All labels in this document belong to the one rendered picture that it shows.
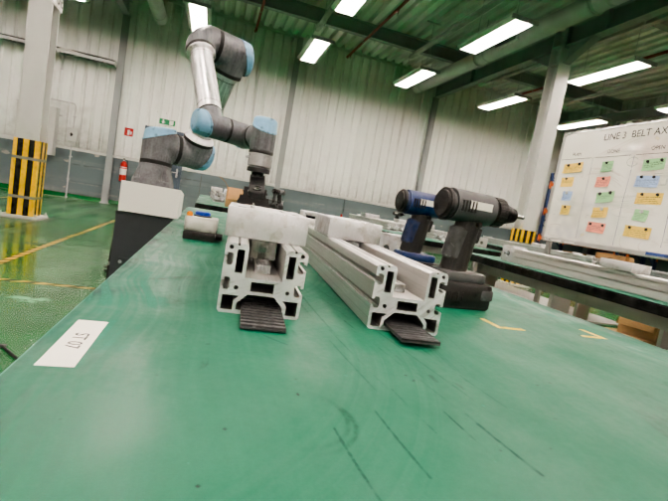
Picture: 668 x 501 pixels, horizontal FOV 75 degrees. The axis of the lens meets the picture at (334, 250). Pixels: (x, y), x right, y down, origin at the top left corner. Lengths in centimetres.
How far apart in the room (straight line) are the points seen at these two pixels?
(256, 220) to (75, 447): 39
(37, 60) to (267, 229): 712
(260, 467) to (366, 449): 7
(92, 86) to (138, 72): 113
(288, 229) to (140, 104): 1195
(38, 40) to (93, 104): 519
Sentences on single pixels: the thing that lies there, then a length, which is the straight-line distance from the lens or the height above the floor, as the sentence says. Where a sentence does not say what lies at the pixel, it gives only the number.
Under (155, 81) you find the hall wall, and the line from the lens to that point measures 1256.
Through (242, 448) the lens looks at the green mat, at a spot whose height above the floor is 78.
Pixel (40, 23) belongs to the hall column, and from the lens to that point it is 773.
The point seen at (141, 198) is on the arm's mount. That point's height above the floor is 83.
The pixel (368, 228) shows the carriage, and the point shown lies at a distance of 89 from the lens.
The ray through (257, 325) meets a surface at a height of 79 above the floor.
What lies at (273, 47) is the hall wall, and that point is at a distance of 1286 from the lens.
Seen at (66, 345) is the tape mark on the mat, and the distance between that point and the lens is 42.
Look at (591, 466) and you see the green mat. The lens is 39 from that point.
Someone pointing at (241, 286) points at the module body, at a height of 81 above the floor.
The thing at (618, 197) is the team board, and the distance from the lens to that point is 409.
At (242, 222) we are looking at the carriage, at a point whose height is 89.
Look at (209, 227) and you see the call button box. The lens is 117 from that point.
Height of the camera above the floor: 93
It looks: 6 degrees down
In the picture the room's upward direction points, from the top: 10 degrees clockwise
